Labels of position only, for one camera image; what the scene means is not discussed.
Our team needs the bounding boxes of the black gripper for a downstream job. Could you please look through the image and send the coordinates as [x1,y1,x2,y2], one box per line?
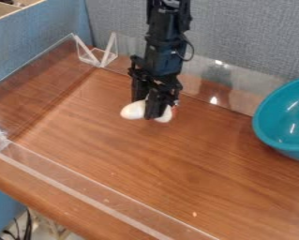
[128,55,182,120]

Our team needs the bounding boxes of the white plush mushroom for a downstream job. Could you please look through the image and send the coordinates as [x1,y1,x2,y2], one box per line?
[120,96,174,123]

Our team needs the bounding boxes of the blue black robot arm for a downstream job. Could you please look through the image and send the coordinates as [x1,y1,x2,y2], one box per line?
[121,0,193,123]

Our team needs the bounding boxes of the blue plastic bowl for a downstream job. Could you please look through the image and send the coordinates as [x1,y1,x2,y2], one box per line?
[251,78,299,160]

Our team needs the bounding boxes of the clear acrylic back barrier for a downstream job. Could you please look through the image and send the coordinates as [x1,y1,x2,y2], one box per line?
[100,32,289,116]

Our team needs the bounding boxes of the clear acrylic barrier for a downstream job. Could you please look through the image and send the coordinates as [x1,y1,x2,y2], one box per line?
[100,32,289,116]
[0,34,78,139]
[0,141,218,240]

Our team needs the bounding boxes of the clear acrylic left barrier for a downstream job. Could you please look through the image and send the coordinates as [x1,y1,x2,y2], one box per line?
[0,34,78,139]

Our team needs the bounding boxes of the clear acrylic front barrier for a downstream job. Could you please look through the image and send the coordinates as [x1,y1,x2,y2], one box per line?
[0,141,218,240]

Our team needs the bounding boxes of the blue partition with wooden top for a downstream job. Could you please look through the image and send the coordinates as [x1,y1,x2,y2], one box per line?
[0,0,92,81]

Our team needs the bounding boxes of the clear acrylic corner bracket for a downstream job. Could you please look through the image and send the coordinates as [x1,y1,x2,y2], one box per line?
[72,32,118,68]

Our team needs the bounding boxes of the black cables under table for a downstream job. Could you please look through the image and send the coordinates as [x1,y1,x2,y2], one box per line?
[0,208,34,240]

